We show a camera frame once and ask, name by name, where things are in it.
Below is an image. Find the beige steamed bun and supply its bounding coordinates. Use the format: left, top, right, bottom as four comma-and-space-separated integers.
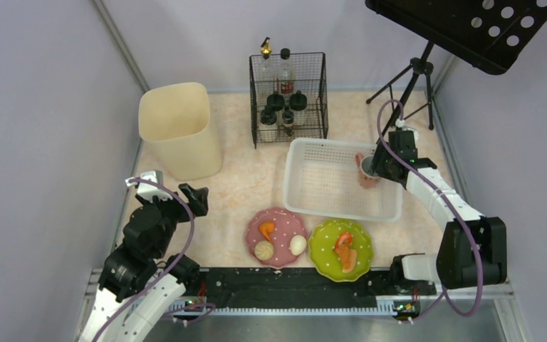
254, 240, 275, 261

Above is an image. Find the black music stand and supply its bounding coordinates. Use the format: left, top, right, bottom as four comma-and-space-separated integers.
365, 0, 547, 104

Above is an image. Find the black wire rack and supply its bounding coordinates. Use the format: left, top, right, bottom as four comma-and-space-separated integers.
249, 52, 328, 146

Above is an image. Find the orange salmon slice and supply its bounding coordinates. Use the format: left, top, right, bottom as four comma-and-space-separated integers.
334, 232, 358, 273

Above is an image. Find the pink floral mug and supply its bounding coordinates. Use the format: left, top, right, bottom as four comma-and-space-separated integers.
354, 153, 382, 190

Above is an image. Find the glass jar black lid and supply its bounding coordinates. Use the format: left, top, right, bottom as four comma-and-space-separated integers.
289, 90, 308, 126
266, 91, 286, 112

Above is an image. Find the white egg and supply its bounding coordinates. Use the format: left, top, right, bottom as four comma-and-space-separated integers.
288, 235, 307, 257

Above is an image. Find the glass jar black lid front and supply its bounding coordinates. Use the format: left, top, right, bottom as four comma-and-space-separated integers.
289, 90, 308, 126

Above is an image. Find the small black pepper grinder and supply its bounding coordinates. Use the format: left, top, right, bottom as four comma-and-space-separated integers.
282, 108, 294, 137

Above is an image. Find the clear bottle gold spout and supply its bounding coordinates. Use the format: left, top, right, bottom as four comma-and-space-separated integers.
256, 36, 275, 98

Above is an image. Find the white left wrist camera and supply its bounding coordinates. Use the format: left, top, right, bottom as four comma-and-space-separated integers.
125, 170, 171, 203

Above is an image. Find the white perforated plastic basket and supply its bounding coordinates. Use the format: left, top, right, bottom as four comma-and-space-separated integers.
283, 138, 404, 222

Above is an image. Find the pink polka dot plate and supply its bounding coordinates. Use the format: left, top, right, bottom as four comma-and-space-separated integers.
244, 207, 308, 269

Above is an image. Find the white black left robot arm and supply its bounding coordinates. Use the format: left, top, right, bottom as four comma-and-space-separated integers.
79, 177, 209, 341

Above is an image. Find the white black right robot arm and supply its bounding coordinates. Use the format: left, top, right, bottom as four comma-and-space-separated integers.
362, 130, 508, 289

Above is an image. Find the sauce bottle red label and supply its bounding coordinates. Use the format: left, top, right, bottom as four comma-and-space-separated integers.
276, 48, 296, 100

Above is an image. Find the green polka dot plate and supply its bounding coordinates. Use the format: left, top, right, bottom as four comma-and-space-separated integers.
308, 219, 374, 282

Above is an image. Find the beige plastic waste bin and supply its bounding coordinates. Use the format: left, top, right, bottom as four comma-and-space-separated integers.
138, 82, 223, 181

